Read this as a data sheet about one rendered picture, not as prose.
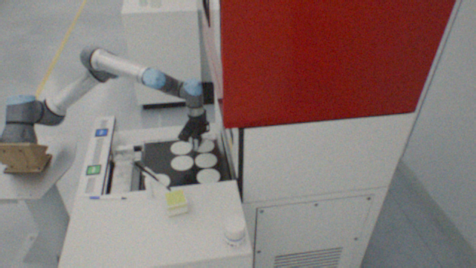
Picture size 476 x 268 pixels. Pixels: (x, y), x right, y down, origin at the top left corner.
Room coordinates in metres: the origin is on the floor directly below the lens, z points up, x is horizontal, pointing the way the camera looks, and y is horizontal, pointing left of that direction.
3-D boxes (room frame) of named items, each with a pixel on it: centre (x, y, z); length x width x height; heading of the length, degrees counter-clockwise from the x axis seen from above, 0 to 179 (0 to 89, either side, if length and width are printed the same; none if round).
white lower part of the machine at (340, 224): (1.52, -0.28, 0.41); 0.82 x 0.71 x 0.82; 10
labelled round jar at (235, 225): (0.77, 0.00, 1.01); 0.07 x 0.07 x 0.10
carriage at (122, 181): (1.18, 0.51, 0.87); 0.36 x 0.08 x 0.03; 10
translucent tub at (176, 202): (0.90, 0.22, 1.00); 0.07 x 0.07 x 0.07; 19
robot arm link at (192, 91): (1.34, 0.19, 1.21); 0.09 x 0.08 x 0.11; 62
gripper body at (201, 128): (1.34, 0.18, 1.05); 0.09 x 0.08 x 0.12; 141
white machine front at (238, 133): (1.47, 0.06, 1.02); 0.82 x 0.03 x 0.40; 10
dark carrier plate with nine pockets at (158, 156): (1.24, 0.25, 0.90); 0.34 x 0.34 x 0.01; 10
